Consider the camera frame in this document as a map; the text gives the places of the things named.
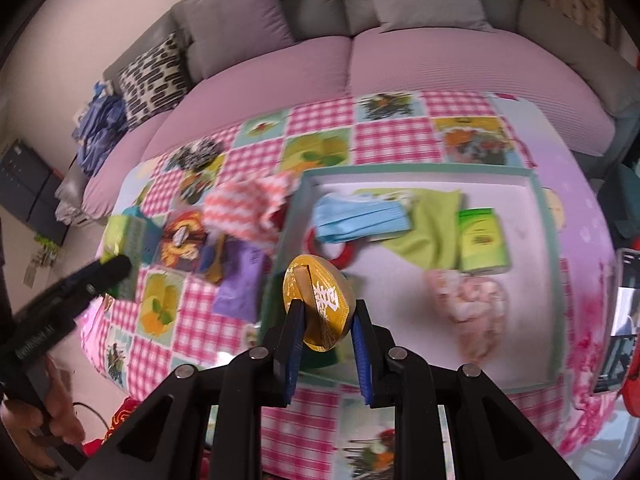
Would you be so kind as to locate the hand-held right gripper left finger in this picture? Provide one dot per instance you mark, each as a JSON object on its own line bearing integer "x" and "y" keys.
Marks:
{"x": 296, "y": 360}

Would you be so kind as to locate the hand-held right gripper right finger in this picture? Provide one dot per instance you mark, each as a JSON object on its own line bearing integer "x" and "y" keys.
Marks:
{"x": 361, "y": 360}

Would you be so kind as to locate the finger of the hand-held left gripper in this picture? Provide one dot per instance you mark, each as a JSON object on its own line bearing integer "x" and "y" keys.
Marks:
{"x": 95, "y": 277}

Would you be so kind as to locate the green tissue pack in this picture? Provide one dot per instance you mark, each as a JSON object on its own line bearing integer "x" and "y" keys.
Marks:
{"x": 135, "y": 240}
{"x": 482, "y": 240}

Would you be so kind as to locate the gold foil round pack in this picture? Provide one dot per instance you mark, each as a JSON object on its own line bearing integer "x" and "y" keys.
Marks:
{"x": 320, "y": 305}

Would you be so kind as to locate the red tape roll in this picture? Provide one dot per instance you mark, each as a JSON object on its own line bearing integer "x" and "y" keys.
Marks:
{"x": 345, "y": 252}

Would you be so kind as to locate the pink plastic bag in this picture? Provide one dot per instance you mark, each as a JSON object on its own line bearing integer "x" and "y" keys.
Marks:
{"x": 470, "y": 305}

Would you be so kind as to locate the blue face mask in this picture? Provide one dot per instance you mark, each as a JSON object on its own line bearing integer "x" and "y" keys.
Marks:
{"x": 360, "y": 220}

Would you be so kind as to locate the green cloth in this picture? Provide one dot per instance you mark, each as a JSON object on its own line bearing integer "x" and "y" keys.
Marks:
{"x": 435, "y": 240}

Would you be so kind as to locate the shallow teal-rimmed white box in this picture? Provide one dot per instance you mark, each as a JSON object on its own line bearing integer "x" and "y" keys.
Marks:
{"x": 525, "y": 315}

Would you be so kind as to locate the person's left hand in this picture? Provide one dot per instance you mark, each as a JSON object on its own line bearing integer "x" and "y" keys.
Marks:
{"x": 62, "y": 405}

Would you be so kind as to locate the orange brown snack packet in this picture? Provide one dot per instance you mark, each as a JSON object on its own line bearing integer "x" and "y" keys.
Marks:
{"x": 182, "y": 240}

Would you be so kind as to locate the purple packet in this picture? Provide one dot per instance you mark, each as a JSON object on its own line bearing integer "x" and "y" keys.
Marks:
{"x": 240, "y": 280}

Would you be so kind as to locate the dark storage box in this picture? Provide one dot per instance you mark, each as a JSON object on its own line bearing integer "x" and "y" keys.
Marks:
{"x": 25, "y": 180}

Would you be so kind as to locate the yellow packet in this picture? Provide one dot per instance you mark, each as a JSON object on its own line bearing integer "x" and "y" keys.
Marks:
{"x": 215, "y": 260}

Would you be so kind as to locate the blue clothes pile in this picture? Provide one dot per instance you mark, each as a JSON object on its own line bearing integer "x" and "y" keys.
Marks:
{"x": 100, "y": 130}

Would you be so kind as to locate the pink white striped towel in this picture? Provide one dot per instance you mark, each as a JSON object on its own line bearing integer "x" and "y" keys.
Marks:
{"x": 240, "y": 210}

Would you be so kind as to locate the black cream patterned cushion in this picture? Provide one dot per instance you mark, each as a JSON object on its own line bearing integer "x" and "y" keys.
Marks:
{"x": 150, "y": 80}

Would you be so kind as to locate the pink checked printed tablecloth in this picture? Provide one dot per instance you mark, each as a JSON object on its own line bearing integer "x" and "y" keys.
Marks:
{"x": 320, "y": 125}

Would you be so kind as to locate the red round object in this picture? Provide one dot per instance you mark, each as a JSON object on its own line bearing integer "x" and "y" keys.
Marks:
{"x": 632, "y": 395}

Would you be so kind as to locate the purple-grey cushion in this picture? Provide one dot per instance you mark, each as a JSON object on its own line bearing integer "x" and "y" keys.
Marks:
{"x": 235, "y": 20}

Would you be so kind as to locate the pink sofa cover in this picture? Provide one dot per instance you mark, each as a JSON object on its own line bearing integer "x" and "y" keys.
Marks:
{"x": 410, "y": 60}

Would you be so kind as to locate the grey sofa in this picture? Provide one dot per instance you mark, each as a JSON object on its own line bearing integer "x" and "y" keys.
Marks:
{"x": 320, "y": 0}

